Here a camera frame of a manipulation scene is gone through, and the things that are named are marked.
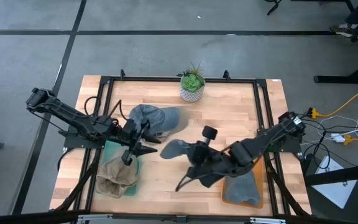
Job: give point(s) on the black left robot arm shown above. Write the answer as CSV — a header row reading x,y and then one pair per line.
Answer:
x,y
70,118

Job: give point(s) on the black aluminium table frame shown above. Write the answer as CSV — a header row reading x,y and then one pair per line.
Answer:
x,y
154,79

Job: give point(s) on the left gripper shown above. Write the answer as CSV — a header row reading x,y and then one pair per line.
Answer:
x,y
130,137

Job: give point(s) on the white paper sheet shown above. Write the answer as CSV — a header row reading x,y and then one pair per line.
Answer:
x,y
334,183

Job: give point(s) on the black beam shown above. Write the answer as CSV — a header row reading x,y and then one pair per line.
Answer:
x,y
337,175

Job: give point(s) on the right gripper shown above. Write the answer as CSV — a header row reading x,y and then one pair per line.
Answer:
x,y
207,161

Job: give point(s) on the orange plastic tray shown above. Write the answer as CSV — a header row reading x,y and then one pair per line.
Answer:
x,y
258,180

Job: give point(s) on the person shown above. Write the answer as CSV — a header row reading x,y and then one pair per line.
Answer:
x,y
343,28

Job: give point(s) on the black rail with silver brackets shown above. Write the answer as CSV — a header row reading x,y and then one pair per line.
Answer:
x,y
26,217

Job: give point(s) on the teal green plastic tray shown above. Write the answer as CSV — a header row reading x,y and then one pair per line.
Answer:
x,y
112,147

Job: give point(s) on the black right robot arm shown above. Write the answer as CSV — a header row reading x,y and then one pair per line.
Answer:
x,y
259,140

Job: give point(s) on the succulent in white patterned pot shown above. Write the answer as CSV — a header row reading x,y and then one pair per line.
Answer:
x,y
192,84

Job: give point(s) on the white power adapter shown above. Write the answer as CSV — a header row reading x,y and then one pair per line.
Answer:
x,y
337,137

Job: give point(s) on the black chair base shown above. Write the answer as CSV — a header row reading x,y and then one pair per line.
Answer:
x,y
273,6

